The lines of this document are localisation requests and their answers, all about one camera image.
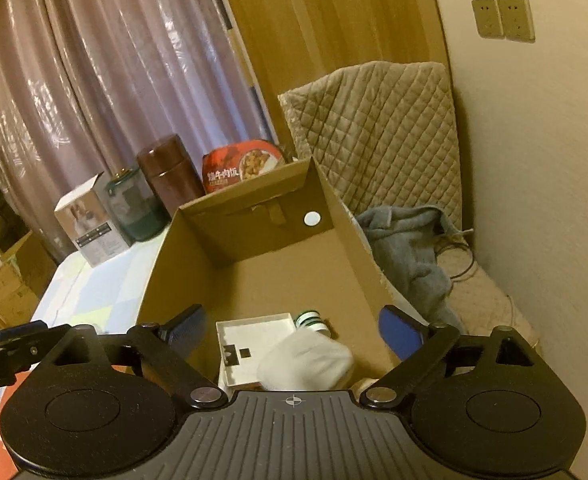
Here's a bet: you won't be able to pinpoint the white shallow box tray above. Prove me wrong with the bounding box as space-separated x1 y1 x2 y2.
216 312 295 390

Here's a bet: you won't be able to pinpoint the pastel checked bed sheet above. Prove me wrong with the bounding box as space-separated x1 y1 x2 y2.
0 226 175 411

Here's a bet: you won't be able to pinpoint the flattened cardboard boxes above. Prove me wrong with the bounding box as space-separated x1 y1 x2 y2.
0 160 58 327

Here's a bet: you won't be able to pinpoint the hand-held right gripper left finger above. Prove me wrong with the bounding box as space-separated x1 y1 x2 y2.
49 304 228 409

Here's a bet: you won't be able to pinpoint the white product box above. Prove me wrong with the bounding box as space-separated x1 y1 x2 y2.
54 172 131 268

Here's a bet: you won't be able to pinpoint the thin dark cable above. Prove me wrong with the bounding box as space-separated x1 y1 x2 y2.
433 232 475 282

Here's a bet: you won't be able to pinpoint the beige quilted cushion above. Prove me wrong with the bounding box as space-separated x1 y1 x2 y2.
278 61 464 227

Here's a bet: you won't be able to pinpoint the brown cylindrical canister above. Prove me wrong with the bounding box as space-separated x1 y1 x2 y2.
136 133 206 214

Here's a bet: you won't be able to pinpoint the wooden headboard panel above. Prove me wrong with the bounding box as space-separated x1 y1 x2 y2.
213 0 450 162

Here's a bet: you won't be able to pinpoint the grey cloth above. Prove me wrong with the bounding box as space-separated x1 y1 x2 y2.
356 204 468 337

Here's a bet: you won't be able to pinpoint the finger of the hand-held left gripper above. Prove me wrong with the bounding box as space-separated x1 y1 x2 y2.
0 320 48 349
0 324 74 370

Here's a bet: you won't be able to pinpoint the dark green glass jar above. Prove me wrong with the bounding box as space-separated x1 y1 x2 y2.
103 167 171 246

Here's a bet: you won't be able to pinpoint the brown cardboard box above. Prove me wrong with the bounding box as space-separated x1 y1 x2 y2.
136 156 431 392

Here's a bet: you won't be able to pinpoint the white rounded box device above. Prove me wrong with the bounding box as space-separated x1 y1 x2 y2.
257 332 355 392

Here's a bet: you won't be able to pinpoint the beige wall socket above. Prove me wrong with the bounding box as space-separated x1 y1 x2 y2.
471 0 502 39
496 0 536 43

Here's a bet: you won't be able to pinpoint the beige mattress pad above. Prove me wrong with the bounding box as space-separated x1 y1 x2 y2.
424 240 542 352

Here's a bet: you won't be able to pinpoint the mauve curtain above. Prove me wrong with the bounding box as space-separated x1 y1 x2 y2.
0 0 275 262

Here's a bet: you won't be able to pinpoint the green and white bottle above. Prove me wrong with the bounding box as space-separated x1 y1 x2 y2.
294 310 333 340

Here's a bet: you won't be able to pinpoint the red instant meal bowl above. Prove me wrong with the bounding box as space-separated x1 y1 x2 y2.
201 139 287 196

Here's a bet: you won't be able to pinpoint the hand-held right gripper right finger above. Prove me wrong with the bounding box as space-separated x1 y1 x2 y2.
361 305 535 407

